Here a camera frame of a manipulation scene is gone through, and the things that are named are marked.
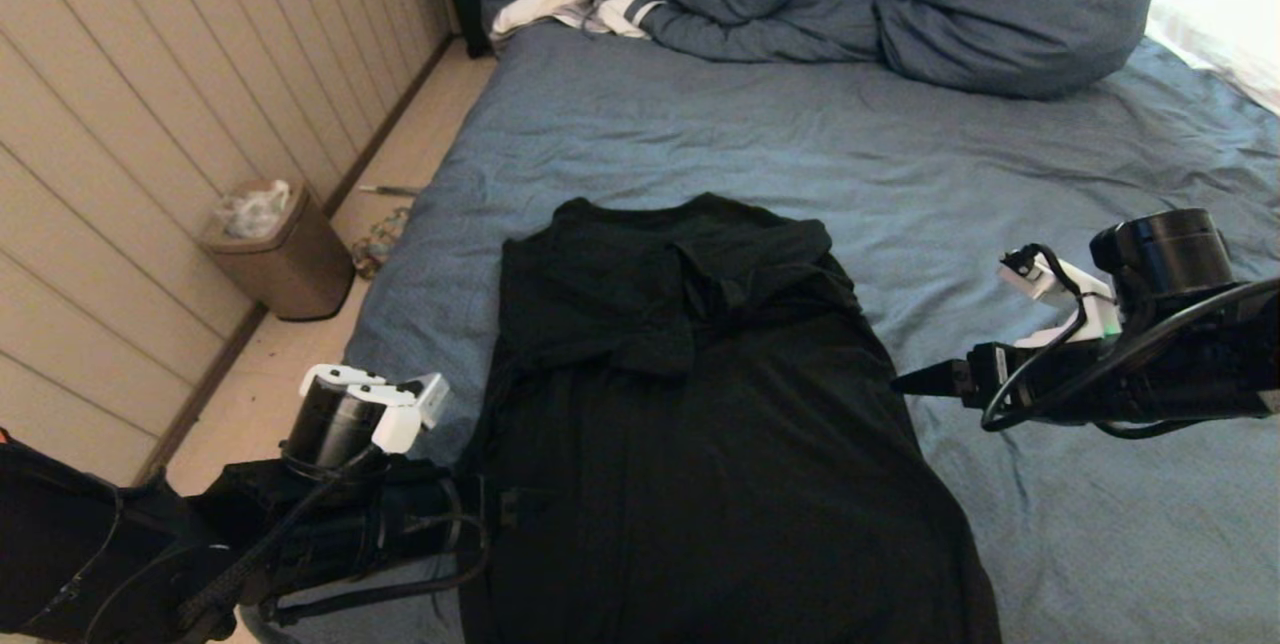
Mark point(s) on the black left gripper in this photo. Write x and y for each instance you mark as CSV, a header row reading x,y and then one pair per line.
x,y
380,524

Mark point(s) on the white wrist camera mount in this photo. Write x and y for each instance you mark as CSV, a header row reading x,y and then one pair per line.
x,y
1065,289
400,419

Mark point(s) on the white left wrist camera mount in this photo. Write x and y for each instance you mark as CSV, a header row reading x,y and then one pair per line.
x,y
400,419

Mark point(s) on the white pillow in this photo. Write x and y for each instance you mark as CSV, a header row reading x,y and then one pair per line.
x,y
1225,36

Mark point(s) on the patterned item on floor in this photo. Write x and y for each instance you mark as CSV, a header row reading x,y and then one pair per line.
x,y
380,244

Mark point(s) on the thin grey rod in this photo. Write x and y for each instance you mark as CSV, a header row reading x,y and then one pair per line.
x,y
390,190

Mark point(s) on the brown trash bin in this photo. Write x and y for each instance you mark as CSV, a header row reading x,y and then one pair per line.
x,y
295,274

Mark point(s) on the black moon print T-shirt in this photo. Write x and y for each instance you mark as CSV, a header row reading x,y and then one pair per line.
x,y
700,444

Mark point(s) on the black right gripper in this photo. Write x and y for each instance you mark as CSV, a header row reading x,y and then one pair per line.
x,y
1120,379

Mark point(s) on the blue bed sheet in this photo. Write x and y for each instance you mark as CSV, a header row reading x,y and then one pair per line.
x,y
750,124

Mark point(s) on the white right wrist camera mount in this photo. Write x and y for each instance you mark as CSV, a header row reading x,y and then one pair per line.
x,y
1065,289

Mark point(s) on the clear plastic bin liner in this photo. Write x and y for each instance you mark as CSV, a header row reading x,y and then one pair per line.
x,y
250,209

